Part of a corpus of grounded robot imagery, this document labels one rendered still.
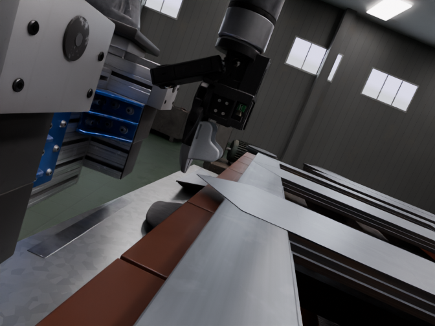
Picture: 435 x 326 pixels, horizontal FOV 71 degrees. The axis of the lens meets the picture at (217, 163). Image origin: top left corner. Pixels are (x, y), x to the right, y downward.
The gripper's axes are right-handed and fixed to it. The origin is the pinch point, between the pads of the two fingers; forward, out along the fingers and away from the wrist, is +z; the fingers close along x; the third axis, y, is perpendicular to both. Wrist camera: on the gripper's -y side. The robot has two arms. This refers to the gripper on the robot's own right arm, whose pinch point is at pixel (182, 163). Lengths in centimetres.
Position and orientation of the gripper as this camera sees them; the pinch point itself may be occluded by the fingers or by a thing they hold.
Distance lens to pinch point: 50.5
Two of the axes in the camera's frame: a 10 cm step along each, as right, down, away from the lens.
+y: 9.1, 3.8, -1.3
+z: -3.6, 9.2, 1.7
